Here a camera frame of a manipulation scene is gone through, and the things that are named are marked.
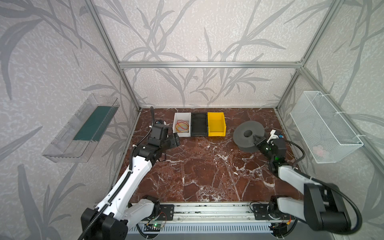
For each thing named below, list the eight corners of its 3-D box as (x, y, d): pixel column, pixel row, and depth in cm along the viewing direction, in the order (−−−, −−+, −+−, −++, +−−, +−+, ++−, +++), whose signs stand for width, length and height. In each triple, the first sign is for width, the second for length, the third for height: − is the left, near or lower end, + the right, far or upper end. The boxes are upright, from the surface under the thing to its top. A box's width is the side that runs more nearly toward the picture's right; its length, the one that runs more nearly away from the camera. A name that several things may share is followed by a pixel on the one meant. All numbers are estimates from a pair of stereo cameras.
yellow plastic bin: (208, 137, 105) (208, 131, 99) (207, 118, 117) (207, 111, 111) (225, 137, 105) (226, 131, 99) (222, 118, 117) (224, 111, 111)
